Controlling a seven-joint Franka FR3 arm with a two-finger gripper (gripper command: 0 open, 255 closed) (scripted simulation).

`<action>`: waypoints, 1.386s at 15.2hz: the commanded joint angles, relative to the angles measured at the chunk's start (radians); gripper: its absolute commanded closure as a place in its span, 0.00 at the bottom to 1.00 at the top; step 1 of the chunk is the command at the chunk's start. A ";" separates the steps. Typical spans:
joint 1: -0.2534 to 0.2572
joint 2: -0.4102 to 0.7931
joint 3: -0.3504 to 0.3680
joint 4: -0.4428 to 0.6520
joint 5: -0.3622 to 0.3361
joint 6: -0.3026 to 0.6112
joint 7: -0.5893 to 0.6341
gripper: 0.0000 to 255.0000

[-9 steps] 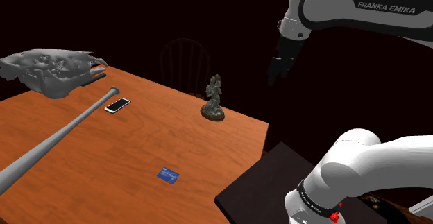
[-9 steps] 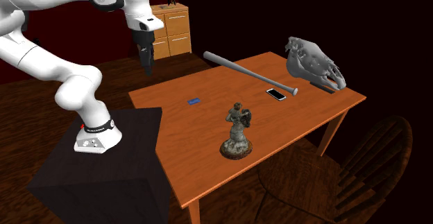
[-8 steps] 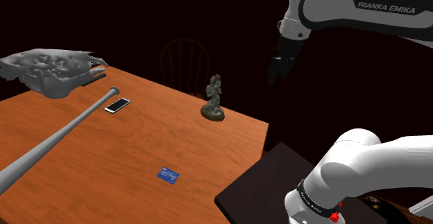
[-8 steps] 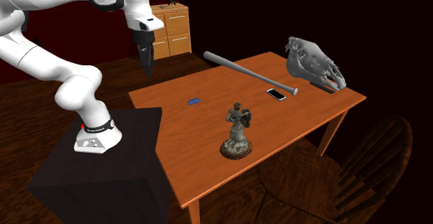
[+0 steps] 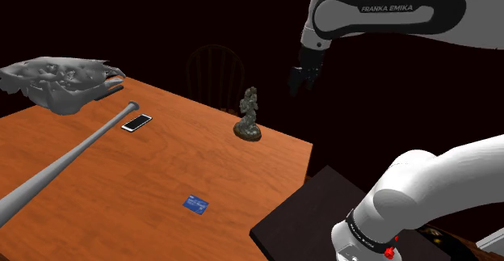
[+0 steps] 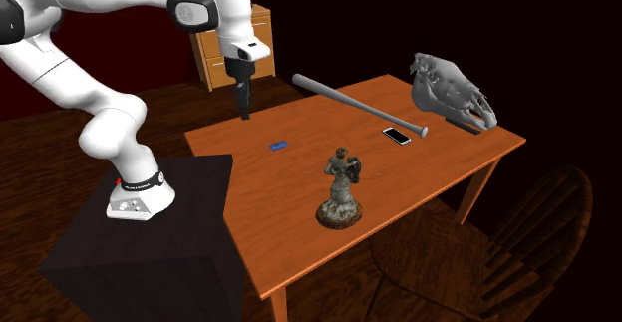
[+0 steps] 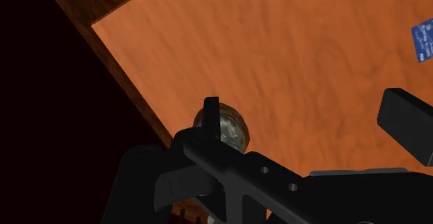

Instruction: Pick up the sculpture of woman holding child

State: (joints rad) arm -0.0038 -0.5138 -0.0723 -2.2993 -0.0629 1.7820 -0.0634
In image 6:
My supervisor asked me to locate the white smartphone with black screen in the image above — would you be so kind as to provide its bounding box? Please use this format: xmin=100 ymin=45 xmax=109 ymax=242
xmin=381 ymin=126 xmax=413 ymax=146

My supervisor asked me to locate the grey figurine on brown base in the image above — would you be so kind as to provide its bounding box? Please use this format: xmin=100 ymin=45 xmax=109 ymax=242
xmin=315 ymin=146 xmax=364 ymax=231

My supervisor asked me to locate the light wooden chest of drawers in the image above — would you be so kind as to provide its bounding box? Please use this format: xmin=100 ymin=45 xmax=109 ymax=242
xmin=188 ymin=3 xmax=276 ymax=93

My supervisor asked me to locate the dark wooden chair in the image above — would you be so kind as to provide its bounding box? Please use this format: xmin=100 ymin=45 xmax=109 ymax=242
xmin=364 ymin=164 xmax=594 ymax=322

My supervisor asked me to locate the dark robot stand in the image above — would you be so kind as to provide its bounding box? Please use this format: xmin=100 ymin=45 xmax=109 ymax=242
xmin=38 ymin=154 xmax=247 ymax=322

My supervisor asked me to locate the orange wooden table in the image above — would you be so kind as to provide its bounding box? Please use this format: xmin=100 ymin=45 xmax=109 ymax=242
xmin=183 ymin=73 xmax=527 ymax=322

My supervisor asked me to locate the grey baseball bat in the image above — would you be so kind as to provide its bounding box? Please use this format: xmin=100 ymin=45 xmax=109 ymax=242
xmin=291 ymin=73 xmax=430 ymax=139

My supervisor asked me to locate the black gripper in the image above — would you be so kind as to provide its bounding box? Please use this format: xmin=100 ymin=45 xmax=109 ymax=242
xmin=223 ymin=56 xmax=257 ymax=122

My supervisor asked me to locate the grey animal skull on stand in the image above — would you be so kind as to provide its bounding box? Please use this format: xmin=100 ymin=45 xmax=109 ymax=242
xmin=409 ymin=52 xmax=498 ymax=136

